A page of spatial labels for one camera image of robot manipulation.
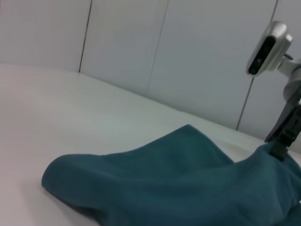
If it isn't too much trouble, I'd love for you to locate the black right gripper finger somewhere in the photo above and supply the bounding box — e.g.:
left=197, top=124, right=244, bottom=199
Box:
left=268, top=128, right=301, bottom=162

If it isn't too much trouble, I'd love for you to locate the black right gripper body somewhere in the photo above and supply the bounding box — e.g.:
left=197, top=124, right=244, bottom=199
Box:
left=264, top=97, right=301, bottom=144

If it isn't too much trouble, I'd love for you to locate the teal t-shirt with FREE print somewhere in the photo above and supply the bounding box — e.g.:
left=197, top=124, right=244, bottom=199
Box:
left=41, top=124, right=301, bottom=226

